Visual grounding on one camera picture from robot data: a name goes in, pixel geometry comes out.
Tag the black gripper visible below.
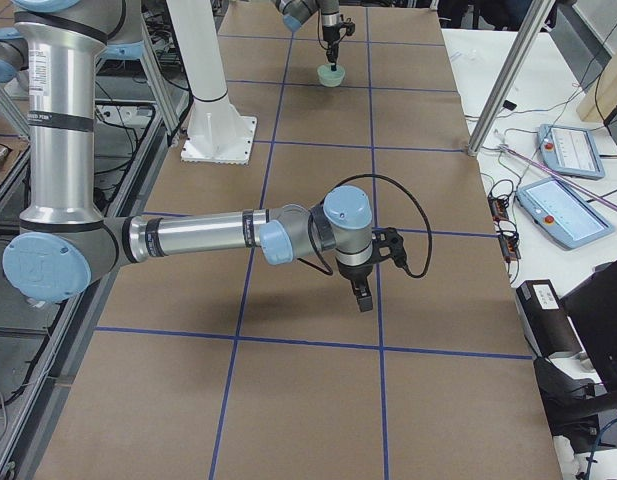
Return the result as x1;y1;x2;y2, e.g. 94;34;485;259
337;261;373;313
321;23;343;69

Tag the green ceramic bowl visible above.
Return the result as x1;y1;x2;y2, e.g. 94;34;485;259
317;64;346;88

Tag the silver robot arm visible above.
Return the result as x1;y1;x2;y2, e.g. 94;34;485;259
273;0;353;71
2;1;378;312

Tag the orange circuit board near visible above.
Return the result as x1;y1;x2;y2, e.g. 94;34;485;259
498;234;521;263

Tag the orange circuit board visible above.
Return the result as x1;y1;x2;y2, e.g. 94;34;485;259
498;234;521;263
488;196;510;222

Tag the orange circuit board far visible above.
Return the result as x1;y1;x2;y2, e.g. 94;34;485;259
488;196;510;222

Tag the black box with label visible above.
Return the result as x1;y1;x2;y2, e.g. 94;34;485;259
515;279;583;359

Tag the near teach pendant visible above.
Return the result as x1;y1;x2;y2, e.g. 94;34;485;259
516;178;614;250

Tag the teach pendant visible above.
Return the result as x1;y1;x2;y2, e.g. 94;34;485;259
537;124;605;180
516;178;614;250

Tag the far teach pendant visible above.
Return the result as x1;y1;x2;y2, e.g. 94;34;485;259
537;124;605;180

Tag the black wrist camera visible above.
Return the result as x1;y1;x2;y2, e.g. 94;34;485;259
339;17;356;37
369;227;408;270

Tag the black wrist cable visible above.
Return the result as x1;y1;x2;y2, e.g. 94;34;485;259
297;173;434;279

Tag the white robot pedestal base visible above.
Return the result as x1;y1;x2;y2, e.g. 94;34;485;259
167;0;257;165

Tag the aluminium frame post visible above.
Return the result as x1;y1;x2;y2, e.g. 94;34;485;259
466;0;556;157

